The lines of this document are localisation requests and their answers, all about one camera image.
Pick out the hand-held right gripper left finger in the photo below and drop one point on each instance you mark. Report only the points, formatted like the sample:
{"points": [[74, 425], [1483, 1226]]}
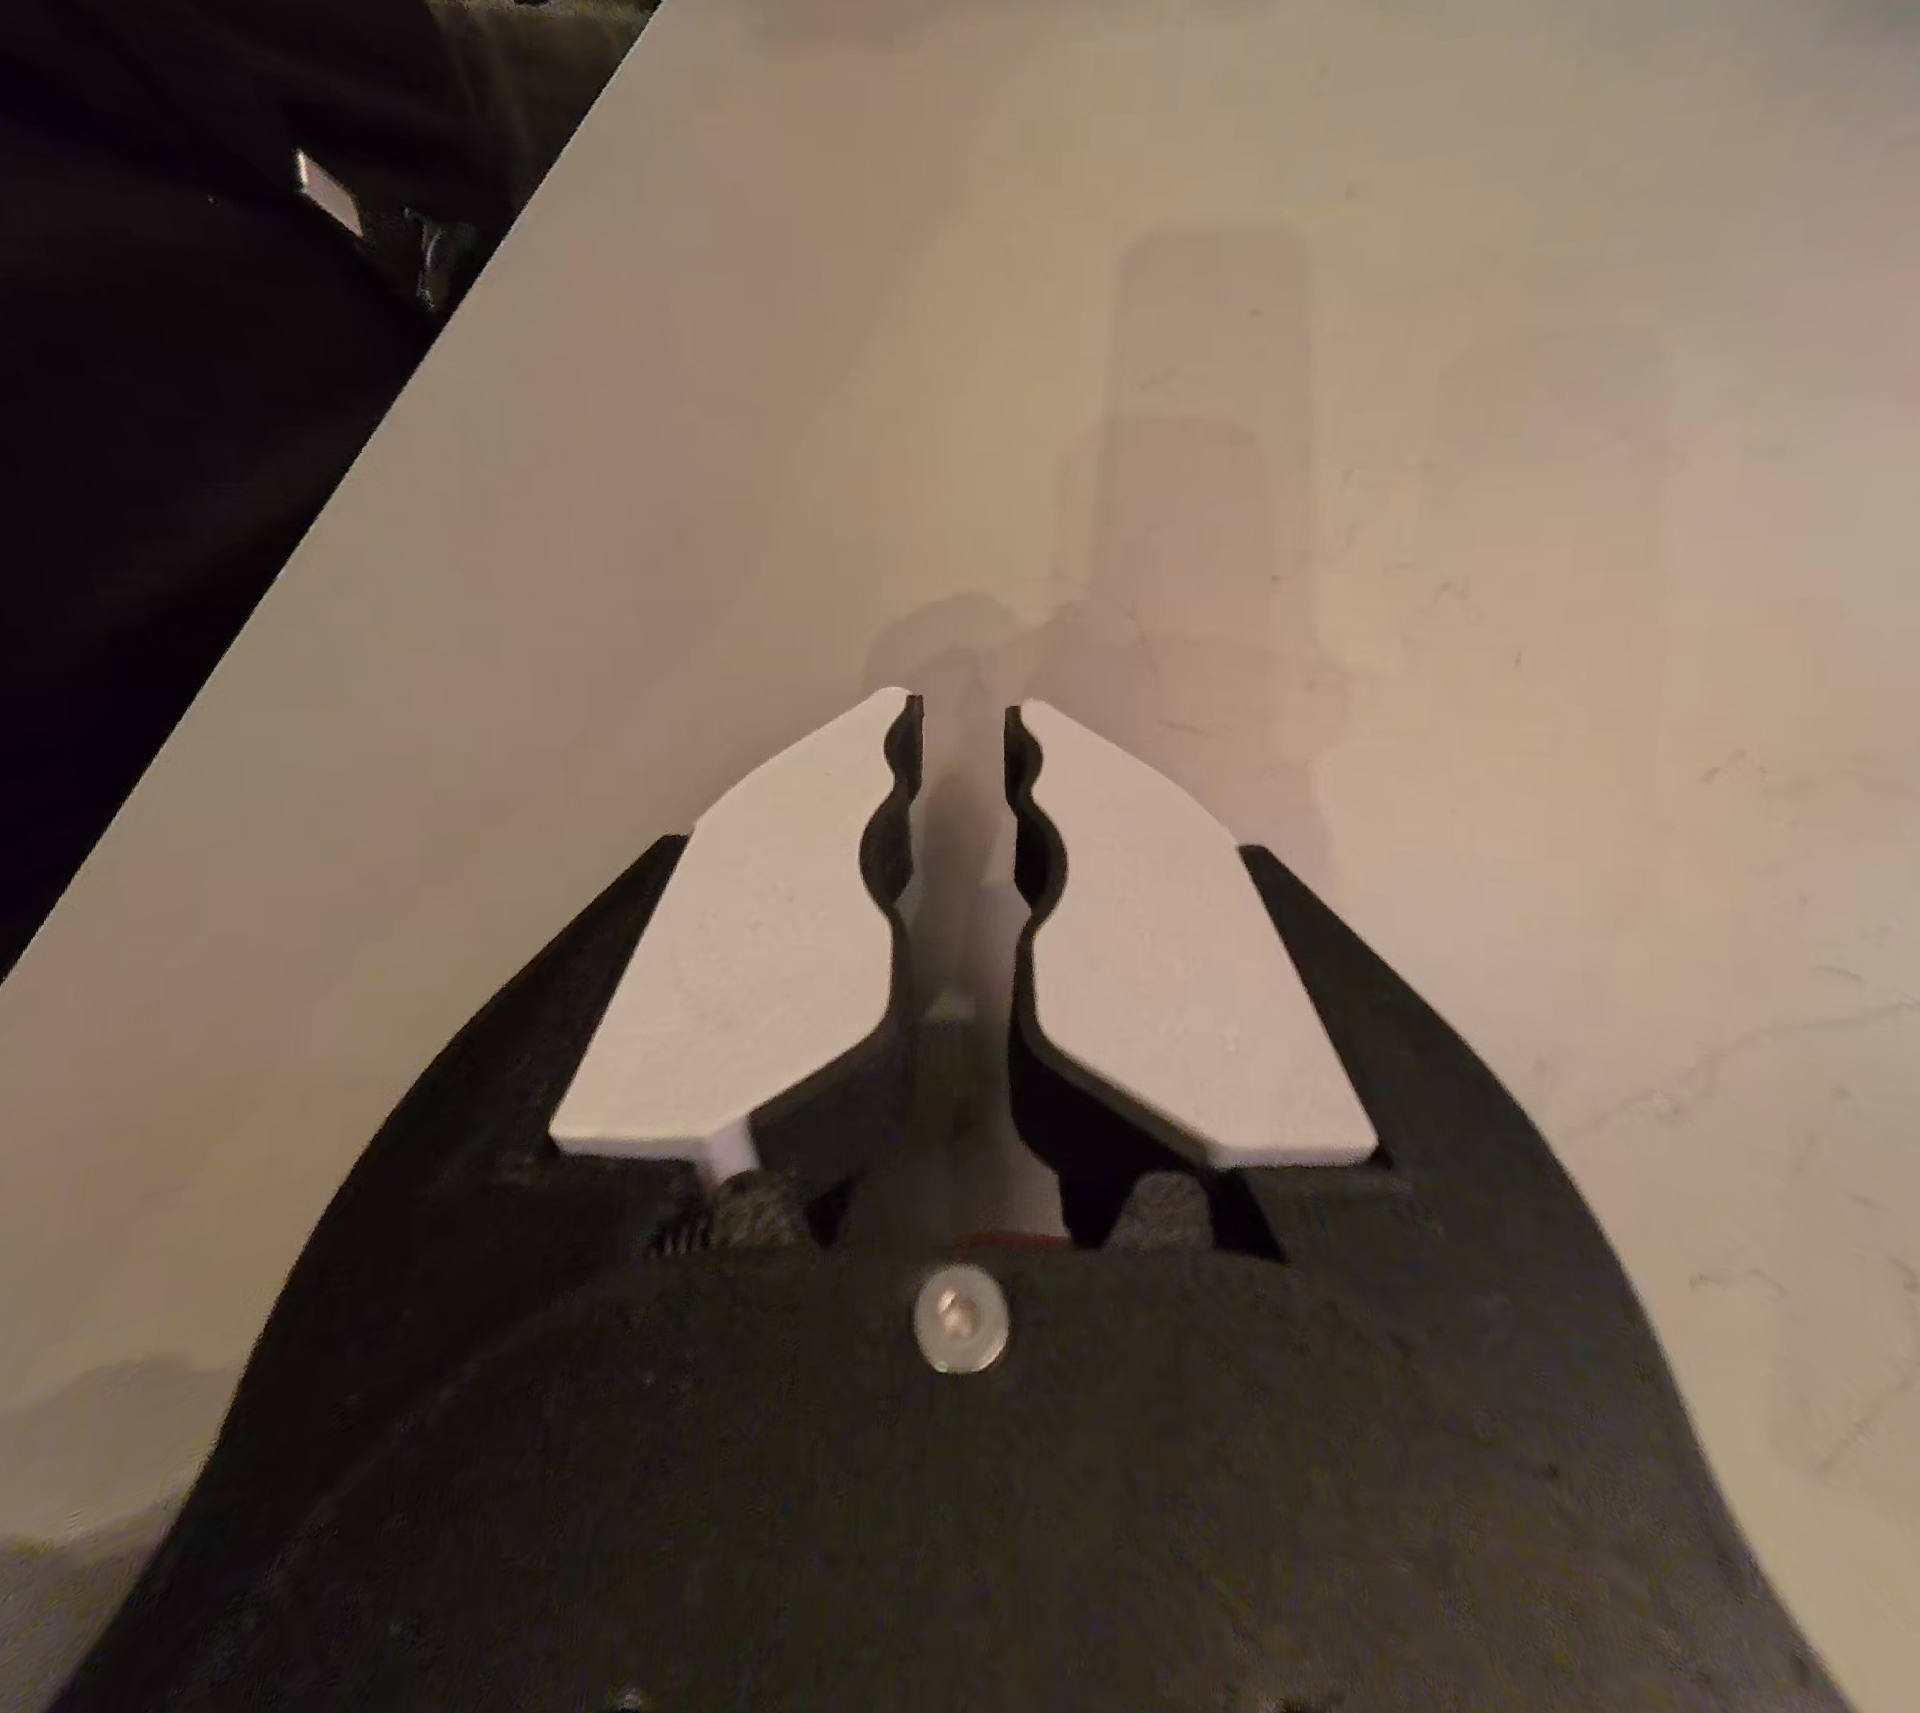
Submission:
{"points": [[735, 979]]}

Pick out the person's black clothing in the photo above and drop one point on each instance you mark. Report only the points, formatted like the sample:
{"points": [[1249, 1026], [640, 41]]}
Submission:
{"points": [[151, 392]]}

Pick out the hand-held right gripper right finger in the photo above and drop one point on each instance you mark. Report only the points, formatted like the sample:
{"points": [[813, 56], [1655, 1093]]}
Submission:
{"points": [[1184, 992]]}

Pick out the grey belt clip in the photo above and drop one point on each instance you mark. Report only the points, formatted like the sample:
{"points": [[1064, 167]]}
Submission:
{"points": [[330, 190]]}

